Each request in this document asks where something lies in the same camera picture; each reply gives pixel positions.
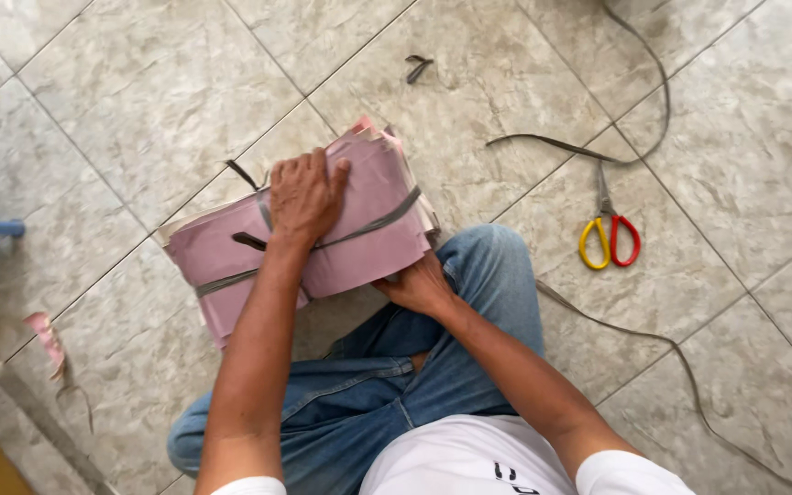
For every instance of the bundle of pink paper sheets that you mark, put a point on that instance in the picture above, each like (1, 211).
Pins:
(368, 206)

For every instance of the person's right fingers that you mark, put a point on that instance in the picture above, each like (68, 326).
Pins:
(386, 287)

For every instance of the person's left hand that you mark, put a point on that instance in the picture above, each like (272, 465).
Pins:
(303, 206)

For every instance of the white shirt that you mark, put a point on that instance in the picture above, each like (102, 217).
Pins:
(458, 457)

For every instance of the blue jeans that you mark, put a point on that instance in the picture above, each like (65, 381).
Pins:
(368, 399)

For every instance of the person's right hand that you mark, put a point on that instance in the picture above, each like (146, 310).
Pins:
(420, 289)

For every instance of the pink paper scrap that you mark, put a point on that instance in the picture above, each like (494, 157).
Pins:
(47, 340)

